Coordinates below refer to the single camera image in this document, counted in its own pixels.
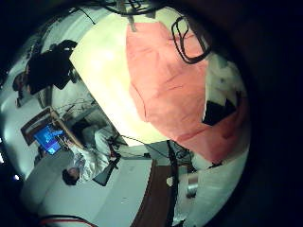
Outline orange button shirt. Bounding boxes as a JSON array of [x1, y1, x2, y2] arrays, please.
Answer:
[[125, 21, 251, 164]]

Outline silver metal cylinder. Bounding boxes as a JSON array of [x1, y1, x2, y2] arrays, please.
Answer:
[[186, 172, 200, 199]]

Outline person in white shirt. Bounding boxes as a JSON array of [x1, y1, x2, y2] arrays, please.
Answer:
[[61, 124, 121, 187]]

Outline person in black shirt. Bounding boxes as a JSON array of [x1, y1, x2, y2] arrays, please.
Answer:
[[18, 39, 79, 96]]

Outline black looped hand cable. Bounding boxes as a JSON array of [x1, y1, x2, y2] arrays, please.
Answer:
[[170, 15, 212, 65]]

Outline blue lit computer monitor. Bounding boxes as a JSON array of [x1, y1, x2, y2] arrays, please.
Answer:
[[32, 124, 64, 156]]

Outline wooden monitor desk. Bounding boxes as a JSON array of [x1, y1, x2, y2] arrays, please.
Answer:
[[20, 106, 85, 149]]

